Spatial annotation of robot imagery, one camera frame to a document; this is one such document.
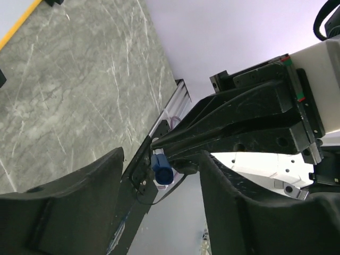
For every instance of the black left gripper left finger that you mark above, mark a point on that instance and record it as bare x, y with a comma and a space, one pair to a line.
71, 215

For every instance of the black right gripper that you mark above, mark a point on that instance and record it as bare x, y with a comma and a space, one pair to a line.
264, 118

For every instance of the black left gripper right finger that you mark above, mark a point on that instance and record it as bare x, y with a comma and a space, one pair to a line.
245, 218

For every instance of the blue marker cap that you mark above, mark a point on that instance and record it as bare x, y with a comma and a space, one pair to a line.
162, 169

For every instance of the yellow framed whiteboard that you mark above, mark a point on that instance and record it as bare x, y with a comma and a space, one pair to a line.
13, 14

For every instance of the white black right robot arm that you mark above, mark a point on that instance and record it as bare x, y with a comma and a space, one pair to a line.
203, 38

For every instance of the black whiteboard foot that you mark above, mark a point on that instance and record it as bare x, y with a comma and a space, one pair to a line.
2, 79
53, 2

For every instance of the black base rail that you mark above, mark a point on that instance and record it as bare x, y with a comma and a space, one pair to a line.
137, 193

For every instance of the aluminium frame rail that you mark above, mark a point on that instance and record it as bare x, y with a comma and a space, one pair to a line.
176, 108

